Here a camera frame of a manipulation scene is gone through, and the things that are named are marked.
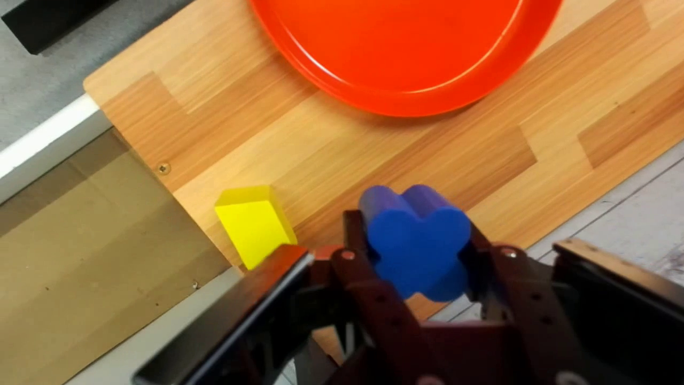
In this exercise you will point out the orange plate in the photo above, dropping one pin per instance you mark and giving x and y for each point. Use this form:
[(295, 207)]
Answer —
[(406, 59)]

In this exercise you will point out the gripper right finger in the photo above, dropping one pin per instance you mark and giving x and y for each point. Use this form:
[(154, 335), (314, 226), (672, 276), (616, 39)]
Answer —
[(515, 290)]

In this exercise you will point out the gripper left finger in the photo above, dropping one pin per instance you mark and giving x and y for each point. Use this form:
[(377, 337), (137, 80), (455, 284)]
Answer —
[(388, 341)]

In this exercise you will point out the blue block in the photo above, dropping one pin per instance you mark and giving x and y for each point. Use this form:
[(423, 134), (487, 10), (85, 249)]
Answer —
[(417, 239)]

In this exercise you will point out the yellow block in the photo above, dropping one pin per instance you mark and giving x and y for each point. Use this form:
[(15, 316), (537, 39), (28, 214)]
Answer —
[(255, 223)]

